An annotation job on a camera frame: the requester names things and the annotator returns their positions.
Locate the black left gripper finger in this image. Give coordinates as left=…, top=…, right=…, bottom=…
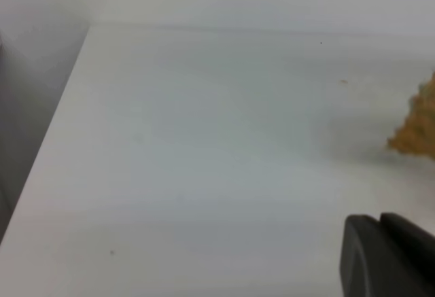
left=339, top=213, right=434, bottom=297

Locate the green striped rag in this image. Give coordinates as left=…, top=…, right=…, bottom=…
left=387, top=73, right=434, bottom=160

